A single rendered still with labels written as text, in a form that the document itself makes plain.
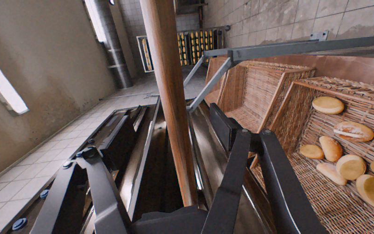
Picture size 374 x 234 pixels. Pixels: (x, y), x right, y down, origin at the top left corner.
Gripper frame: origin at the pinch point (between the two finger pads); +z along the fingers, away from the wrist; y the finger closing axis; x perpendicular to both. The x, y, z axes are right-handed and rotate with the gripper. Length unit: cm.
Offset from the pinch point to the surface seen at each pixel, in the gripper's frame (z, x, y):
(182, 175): -1.3, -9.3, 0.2
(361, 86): 15, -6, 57
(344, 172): 7, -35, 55
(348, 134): 11, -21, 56
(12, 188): 41, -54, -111
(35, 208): 27, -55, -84
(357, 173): 5, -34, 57
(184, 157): -1.4, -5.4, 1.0
